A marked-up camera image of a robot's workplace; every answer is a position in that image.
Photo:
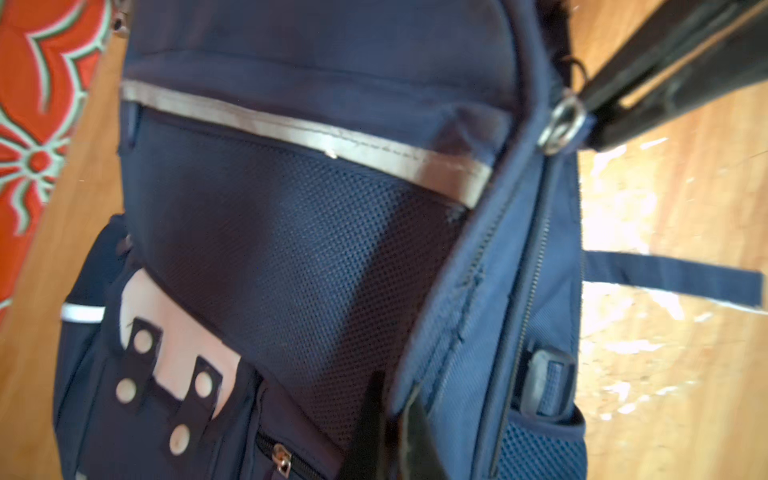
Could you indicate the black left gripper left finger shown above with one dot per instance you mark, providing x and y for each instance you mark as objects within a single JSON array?
[{"x": 391, "y": 448}]

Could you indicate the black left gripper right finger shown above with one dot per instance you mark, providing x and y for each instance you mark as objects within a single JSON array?
[{"x": 674, "y": 29}]

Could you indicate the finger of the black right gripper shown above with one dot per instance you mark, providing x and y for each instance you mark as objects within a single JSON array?
[{"x": 737, "y": 61}]

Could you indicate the navy blue student backpack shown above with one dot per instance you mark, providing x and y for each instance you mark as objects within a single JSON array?
[{"x": 318, "y": 190}]

